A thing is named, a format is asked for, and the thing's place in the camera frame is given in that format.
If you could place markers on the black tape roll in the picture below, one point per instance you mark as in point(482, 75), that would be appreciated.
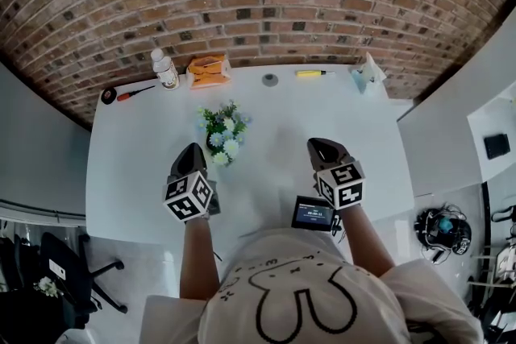
point(108, 96)

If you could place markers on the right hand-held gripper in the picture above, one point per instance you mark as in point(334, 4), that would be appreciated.
point(340, 183)

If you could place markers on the orange paper box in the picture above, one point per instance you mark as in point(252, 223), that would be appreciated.
point(207, 74)

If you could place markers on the blue and white flowers bunch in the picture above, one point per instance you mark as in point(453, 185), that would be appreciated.
point(225, 129)

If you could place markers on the person's left forearm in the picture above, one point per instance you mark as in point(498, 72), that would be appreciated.
point(199, 258)

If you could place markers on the person's right forearm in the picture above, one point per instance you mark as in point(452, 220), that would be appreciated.
point(364, 237)

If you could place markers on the clear plastic bottle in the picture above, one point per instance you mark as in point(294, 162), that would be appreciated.
point(166, 72)

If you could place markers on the small black screen device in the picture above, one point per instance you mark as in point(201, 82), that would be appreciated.
point(312, 212)

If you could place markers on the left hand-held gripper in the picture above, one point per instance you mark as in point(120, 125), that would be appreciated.
point(186, 195)

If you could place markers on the small white flower bunch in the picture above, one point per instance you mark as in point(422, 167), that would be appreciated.
point(47, 287)

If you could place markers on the black office chair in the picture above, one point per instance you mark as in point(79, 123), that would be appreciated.
point(60, 278)

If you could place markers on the white side desk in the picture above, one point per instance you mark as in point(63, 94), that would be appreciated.
point(489, 121)

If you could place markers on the black square pad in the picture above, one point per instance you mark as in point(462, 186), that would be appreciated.
point(496, 146)

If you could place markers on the white rabbit print shirt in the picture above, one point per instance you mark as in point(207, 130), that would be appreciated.
point(306, 294)

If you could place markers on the white table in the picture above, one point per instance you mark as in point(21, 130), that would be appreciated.
point(282, 113)

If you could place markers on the white and blue tissue pack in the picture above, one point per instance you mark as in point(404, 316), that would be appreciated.
point(364, 74)

